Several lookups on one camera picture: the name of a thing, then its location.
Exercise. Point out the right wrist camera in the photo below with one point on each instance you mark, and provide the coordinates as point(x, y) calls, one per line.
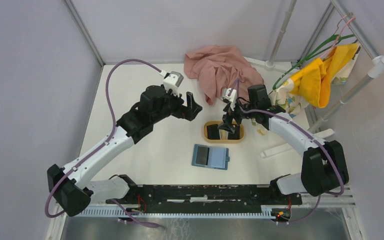
point(229, 95)

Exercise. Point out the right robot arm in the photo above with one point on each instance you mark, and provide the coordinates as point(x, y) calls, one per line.
point(323, 168)

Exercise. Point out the yellow garment on hanger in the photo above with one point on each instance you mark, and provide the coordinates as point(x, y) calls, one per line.
point(313, 82)

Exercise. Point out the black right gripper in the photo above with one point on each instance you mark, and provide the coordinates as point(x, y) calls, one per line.
point(228, 118)

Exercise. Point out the dinosaur print cloth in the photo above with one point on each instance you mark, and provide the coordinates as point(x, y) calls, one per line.
point(294, 104)

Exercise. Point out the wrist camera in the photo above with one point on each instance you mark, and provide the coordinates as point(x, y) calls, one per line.
point(229, 95)
point(171, 82)

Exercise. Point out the blue card holder wallet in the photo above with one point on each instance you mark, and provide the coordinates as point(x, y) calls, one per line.
point(218, 157)

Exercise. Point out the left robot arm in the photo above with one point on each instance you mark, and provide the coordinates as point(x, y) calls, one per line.
point(72, 186)

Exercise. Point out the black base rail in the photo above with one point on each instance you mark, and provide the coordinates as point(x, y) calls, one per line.
point(206, 199)

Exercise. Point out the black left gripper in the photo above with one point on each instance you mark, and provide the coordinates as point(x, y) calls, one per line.
point(183, 111)

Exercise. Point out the yellow oval card tray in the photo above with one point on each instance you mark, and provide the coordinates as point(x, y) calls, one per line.
point(226, 138)

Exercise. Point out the pink crumpled cloth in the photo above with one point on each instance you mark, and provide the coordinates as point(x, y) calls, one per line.
point(220, 67)

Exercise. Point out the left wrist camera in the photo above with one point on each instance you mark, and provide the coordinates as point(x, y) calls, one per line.
point(171, 82)

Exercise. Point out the dark grey credit card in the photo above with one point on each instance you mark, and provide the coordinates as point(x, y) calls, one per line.
point(213, 132)

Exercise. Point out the pink clothes hanger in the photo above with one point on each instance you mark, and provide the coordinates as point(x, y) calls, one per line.
point(352, 17)

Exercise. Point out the white clothes rack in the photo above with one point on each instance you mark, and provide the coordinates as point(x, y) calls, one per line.
point(373, 73)

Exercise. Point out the green clothes hanger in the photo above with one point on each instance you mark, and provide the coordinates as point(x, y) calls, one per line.
point(304, 56)

